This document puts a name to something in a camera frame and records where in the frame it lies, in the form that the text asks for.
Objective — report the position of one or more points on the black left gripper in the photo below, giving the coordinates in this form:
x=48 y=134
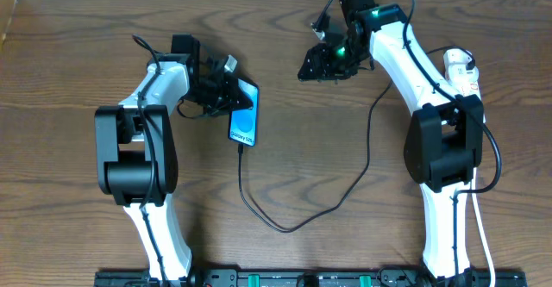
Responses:
x=230 y=94

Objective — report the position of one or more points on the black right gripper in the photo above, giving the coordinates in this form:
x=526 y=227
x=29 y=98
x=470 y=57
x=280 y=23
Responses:
x=322 y=63

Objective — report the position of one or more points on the blue Galaxy smartphone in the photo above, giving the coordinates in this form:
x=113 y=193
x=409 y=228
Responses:
x=243 y=122

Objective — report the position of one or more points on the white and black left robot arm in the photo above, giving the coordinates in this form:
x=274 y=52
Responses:
x=137 y=162

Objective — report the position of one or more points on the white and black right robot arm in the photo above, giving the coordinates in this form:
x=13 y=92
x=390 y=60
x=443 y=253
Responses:
x=443 y=145

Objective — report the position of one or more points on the white charger plug adapter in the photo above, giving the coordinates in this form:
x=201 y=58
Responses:
x=460 y=66

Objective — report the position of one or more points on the white power strip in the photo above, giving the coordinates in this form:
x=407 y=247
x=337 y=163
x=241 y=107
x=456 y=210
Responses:
x=468 y=89

